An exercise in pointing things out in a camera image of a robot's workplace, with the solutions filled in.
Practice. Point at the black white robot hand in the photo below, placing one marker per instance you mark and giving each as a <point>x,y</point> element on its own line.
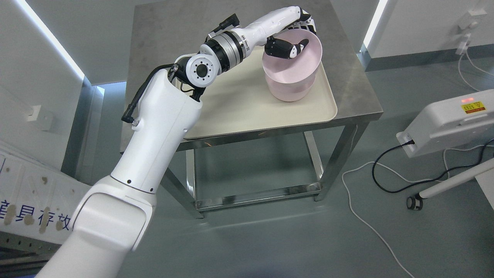
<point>285,27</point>

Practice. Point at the pink bowl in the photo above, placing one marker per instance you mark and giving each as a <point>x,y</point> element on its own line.
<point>310,57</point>
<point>290,84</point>

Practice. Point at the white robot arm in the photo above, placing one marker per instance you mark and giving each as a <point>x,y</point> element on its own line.
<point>113,216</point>

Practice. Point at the beige plastic tray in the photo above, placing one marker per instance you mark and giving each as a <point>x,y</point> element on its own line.
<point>240,101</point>

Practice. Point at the stainless steel table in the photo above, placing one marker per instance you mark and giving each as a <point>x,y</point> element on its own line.
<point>163,30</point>

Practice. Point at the white machine on stand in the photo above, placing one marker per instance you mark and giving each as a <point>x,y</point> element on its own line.
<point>451,123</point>

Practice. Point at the black caster wheel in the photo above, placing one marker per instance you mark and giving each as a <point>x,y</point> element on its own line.
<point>413,203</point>

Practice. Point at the white signboard with blue text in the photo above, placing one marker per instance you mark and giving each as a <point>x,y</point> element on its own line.
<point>36,201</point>

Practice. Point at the white wall plug right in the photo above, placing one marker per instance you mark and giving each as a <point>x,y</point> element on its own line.
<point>467,24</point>

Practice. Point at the white wall socket left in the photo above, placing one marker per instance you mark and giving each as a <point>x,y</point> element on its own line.
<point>41,118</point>

